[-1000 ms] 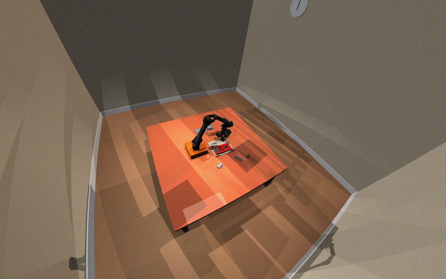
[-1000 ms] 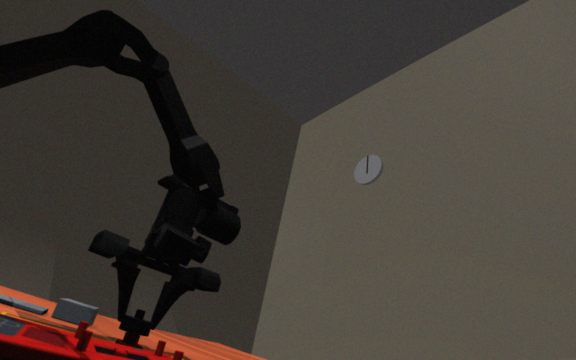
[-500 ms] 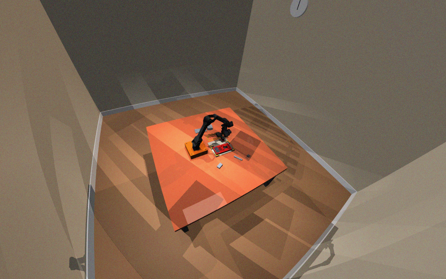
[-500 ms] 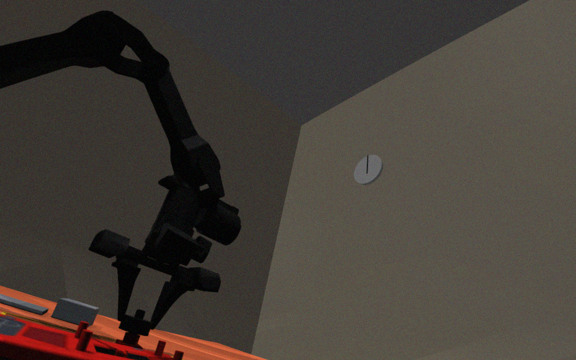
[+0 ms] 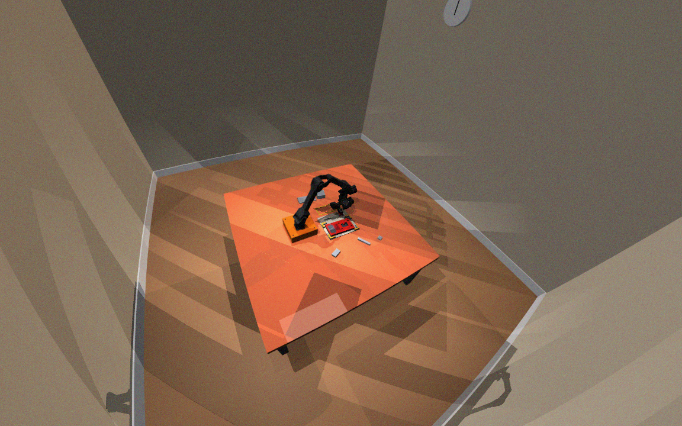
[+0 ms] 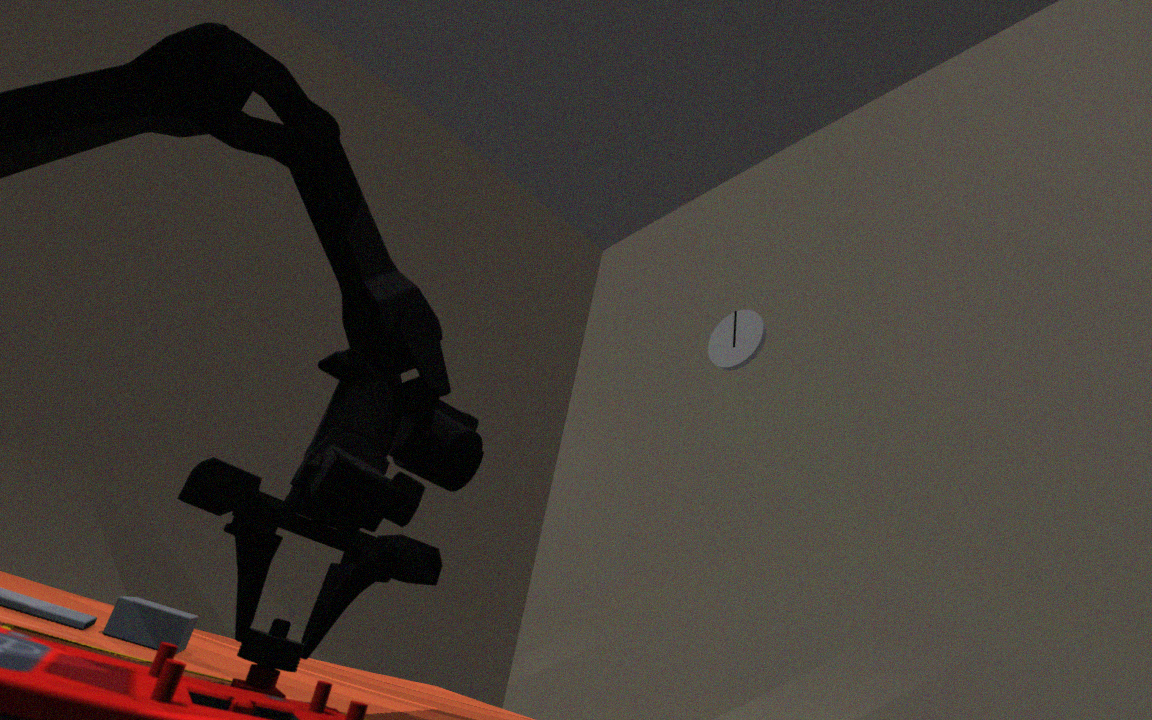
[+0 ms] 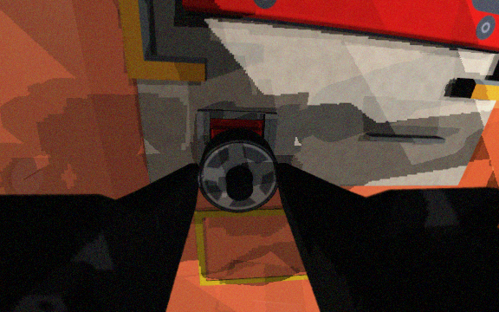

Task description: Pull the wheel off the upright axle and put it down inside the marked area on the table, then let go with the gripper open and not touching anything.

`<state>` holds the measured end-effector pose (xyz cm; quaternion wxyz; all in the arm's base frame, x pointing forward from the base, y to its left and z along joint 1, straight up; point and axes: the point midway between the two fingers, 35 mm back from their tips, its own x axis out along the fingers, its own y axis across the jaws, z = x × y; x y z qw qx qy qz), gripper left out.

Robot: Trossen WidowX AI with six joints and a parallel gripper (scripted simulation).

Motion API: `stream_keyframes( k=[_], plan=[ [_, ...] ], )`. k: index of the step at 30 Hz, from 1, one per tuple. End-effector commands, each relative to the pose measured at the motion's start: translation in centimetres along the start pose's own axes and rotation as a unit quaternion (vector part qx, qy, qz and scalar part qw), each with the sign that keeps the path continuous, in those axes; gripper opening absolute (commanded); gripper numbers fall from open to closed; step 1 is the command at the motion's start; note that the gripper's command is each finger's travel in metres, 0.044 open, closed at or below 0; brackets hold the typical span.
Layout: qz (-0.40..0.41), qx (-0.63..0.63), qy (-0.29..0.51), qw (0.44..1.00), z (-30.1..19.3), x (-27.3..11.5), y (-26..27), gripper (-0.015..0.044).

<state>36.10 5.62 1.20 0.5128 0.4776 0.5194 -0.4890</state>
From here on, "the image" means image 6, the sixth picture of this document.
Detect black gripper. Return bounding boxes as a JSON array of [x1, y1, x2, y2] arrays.
[[177, 425, 442, 660]]

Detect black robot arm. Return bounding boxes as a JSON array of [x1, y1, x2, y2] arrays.
[[0, 22, 484, 532]]

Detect yellow rectangular outline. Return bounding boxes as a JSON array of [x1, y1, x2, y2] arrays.
[[1, 623, 232, 682]]

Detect black tyre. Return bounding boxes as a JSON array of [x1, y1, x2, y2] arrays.
[[237, 628, 305, 672]]

